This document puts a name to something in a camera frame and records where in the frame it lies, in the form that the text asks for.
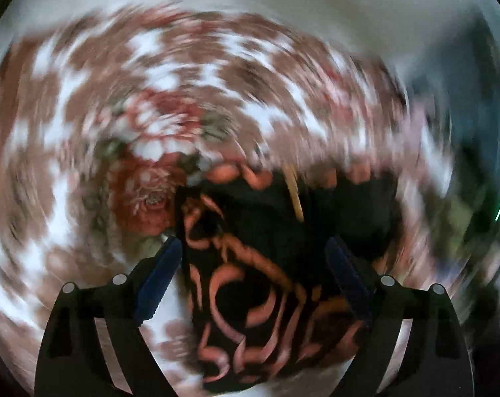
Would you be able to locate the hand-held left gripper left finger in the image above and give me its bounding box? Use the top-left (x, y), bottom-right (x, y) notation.
top-left (34, 237), bottom-right (183, 397)

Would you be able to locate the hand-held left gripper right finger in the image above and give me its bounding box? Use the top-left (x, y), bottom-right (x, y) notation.
top-left (325, 237), bottom-right (475, 397)

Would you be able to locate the black hoodie with orange print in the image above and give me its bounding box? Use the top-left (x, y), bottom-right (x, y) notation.
top-left (175, 161), bottom-right (404, 395)

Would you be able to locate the floral blanket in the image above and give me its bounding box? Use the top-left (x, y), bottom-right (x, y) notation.
top-left (0, 4), bottom-right (500, 397)

